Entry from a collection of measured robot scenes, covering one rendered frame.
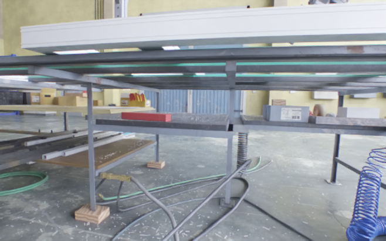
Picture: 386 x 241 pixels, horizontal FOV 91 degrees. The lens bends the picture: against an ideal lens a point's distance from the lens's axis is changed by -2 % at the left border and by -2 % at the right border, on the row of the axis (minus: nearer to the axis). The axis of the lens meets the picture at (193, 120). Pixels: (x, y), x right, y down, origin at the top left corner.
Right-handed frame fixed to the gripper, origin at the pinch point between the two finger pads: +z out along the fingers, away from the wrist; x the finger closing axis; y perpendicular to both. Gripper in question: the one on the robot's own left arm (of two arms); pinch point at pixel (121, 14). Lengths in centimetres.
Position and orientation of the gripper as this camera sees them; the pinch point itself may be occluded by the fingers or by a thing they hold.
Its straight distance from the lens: 69.6
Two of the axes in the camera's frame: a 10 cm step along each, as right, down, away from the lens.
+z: -0.2, 10.0, 0.9
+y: -9.8, -0.4, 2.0
